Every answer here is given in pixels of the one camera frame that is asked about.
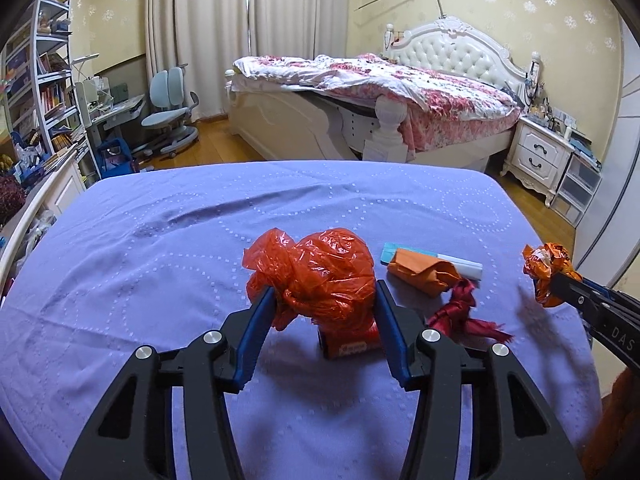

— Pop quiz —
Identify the teal and white box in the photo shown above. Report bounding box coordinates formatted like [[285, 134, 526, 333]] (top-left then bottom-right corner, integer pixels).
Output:
[[382, 242, 483, 281]]

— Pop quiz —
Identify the dark red ribbon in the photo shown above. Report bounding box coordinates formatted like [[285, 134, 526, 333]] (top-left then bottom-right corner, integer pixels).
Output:
[[426, 280, 513, 343]]

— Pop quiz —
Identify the orange wrapper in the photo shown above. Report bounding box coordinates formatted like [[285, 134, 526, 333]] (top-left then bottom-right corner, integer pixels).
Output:
[[522, 242, 583, 309]]

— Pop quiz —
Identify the white desk lamp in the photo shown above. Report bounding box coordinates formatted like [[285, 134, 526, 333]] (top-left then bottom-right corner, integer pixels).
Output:
[[70, 52, 101, 81]]

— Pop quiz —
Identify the blue trolley bag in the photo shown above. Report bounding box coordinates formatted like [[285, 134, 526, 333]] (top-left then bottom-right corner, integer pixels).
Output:
[[97, 137, 136, 181]]

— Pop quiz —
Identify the white bookshelf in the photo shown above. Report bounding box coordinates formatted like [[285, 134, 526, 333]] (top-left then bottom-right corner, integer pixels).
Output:
[[0, 0, 93, 186]]

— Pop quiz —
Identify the beige curtain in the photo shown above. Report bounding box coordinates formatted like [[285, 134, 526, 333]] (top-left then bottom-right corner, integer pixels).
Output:
[[247, 0, 351, 61], [145, 0, 256, 126]]

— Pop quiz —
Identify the purple tablecloth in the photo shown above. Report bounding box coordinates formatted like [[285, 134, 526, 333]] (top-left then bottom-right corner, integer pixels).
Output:
[[0, 160, 603, 480]]

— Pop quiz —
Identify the pale blue desk chair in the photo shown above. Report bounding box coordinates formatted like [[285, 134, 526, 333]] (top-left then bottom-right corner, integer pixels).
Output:
[[140, 62, 201, 158]]

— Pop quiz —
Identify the white bed with tufted headboard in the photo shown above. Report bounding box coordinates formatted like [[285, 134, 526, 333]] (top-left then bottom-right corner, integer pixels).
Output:
[[225, 16, 543, 171]]

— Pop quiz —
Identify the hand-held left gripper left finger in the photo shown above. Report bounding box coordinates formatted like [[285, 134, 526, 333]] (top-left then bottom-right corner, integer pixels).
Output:
[[60, 287, 278, 480]]

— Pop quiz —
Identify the stack of books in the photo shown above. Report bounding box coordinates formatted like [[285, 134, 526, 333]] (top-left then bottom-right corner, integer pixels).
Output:
[[570, 130, 603, 168]]

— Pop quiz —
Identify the pink floral quilt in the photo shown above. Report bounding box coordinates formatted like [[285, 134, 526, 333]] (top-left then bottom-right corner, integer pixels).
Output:
[[232, 52, 521, 153]]

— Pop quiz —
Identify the clutter of small items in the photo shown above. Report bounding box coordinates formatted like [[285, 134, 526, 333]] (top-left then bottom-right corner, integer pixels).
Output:
[[522, 95, 576, 136]]

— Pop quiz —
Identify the red plastic bag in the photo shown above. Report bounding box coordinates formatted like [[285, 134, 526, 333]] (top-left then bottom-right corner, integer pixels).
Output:
[[242, 227, 377, 333]]

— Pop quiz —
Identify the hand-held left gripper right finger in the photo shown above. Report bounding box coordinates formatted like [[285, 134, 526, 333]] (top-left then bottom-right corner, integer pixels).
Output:
[[375, 280, 586, 480]]

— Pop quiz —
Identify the orange cloth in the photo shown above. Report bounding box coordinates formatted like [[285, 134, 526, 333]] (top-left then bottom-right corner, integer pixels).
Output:
[[582, 365, 640, 480]]

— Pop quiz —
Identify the white study desk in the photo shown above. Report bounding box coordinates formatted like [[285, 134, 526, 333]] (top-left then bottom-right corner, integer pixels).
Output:
[[75, 75, 148, 161]]

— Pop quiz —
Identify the clear plastic drawer unit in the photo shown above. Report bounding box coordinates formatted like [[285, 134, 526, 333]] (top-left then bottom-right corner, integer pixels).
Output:
[[550, 152, 603, 226]]

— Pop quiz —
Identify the folded orange paper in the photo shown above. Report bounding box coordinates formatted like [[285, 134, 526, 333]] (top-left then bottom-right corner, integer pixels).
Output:
[[387, 249, 458, 297]]

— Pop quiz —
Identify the dark red fluffy item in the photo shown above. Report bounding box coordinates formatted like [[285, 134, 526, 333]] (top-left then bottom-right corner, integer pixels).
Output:
[[0, 175, 28, 226]]

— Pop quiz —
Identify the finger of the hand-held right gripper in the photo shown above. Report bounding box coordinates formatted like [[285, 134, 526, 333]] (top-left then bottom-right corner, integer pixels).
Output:
[[547, 272, 610, 320], [582, 279, 640, 309]]

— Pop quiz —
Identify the white nightstand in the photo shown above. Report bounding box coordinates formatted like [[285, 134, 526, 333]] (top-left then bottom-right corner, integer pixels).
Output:
[[500, 115, 576, 208]]

